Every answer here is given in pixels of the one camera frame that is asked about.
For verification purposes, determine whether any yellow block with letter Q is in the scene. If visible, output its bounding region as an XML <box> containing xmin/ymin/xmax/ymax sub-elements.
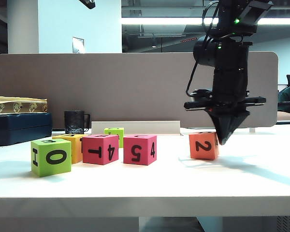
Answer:
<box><xmin>52</xmin><ymin>134</ymin><xmax>85</xmax><ymax>164</ymax></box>

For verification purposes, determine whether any pink block with letter T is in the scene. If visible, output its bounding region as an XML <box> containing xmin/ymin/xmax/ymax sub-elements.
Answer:
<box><xmin>82</xmin><ymin>134</ymin><xmax>119</xmax><ymax>166</ymax></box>

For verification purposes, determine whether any green block with letter U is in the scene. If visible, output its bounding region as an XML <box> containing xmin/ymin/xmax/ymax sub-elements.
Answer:
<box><xmin>103</xmin><ymin>127</ymin><xmax>125</xmax><ymax>148</ymax></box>

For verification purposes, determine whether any yellow patterned box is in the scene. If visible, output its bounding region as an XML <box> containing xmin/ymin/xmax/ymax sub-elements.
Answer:
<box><xmin>0</xmin><ymin>96</ymin><xmax>48</xmax><ymax>115</ymax></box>

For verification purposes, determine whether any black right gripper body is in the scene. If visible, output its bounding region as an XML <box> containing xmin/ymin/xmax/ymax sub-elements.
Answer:
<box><xmin>183</xmin><ymin>93</ymin><xmax>267</xmax><ymax>115</ymax></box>

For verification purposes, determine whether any pink block with number 5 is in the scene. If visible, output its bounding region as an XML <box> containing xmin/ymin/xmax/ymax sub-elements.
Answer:
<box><xmin>123</xmin><ymin>134</ymin><xmax>158</xmax><ymax>166</ymax></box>

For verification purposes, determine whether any black mug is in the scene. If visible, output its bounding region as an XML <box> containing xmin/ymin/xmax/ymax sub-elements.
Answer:
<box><xmin>64</xmin><ymin>110</ymin><xmax>91</xmax><ymax>137</ymax></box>

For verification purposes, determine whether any brown desk divider panel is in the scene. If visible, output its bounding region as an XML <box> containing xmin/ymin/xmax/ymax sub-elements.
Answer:
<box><xmin>0</xmin><ymin>52</ymin><xmax>279</xmax><ymax>132</ymax></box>

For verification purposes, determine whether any green block with letter O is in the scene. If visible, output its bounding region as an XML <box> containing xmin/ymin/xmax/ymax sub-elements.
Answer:
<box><xmin>30</xmin><ymin>138</ymin><xmax>72</xmax><ymax>178</ymax></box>

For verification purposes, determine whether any dark blue case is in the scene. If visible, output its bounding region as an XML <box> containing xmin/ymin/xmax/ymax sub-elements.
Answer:
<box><xmin>0</xmin><ymin>112</ymin><xmax>53</xmax><ymax>147</ymax></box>

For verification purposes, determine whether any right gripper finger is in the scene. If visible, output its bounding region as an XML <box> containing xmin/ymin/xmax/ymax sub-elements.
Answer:
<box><xmin>222</xmin><ymin>112</ymin><xmax>251</xmax><ymax>145</ymax></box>
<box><xmin>208</xmin><ymin>113</ymin><xmax>230</xmax><ymax>145</ymax></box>

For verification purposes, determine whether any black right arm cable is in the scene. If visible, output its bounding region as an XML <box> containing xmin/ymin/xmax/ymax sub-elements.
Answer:
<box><xmin>185</xmin><ymin>1</ymin><xmax>220</xmax><ymax>97</ymax></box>

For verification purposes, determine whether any paper wall sign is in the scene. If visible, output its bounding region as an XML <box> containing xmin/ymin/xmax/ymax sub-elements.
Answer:
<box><xmin>72</xmin><ymin>37</ymin><xmax>85</xmax><ymax>54</ymax></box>

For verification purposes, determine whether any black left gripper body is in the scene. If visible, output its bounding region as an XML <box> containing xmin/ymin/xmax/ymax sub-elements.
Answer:
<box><xmin>78</xmin><ymin>0</ymin><xmax>97</xmax><ymax>10</ymax></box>

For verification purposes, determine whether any long ceiling light strip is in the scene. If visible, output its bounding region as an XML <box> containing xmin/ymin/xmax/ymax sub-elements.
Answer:
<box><xmin>121</xmin><ymin>17</ymin><xmax>290</xmax><ymax>26</ymax></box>

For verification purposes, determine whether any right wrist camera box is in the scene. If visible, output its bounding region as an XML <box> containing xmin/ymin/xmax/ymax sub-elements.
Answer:
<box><xmin>189</xmin><ymin>88</ymin><xmax>213</xmax><ymax>101</ymax></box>

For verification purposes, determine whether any orange block with number 2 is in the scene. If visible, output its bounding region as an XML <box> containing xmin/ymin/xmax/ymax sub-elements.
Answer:
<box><xmin>188</xmin><ymin>131</ymin><xmax>219</xmax><ymax>160</ymax></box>

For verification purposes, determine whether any white cable tray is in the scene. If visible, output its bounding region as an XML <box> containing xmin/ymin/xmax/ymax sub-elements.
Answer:
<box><xmin>91</xmin><ymin>120</ymin><xmax>184</xmax><ymax>136</ymax></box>

